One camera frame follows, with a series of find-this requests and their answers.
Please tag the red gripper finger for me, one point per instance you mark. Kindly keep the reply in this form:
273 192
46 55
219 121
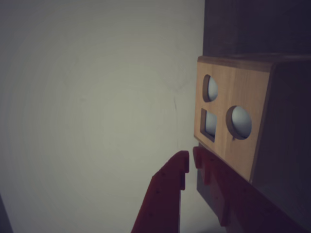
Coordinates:
243 201
165 194

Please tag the wooden shape sorter box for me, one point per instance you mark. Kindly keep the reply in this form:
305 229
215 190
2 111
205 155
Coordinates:
238 102

